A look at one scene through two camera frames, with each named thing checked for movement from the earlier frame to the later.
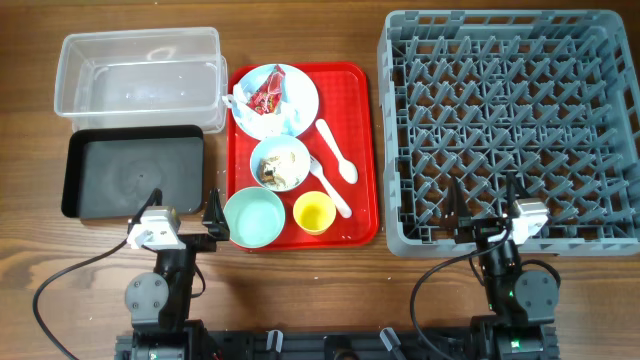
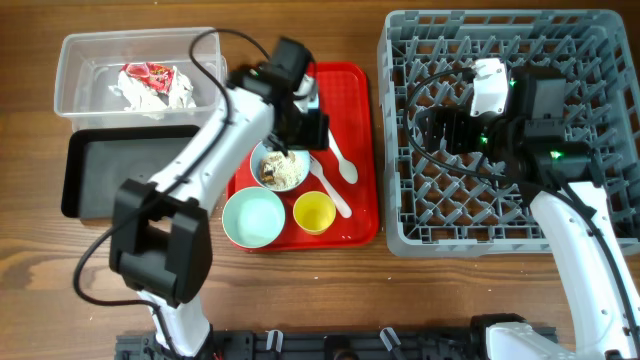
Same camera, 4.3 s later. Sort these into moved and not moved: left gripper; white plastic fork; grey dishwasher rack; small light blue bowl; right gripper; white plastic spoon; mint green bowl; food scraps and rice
Moved: right gripper; left gripper
Not moved: mint green bowl; small light blue bowl; grey dishwasher rack; food scraps and rice; white plastic spoon; white plastic fork
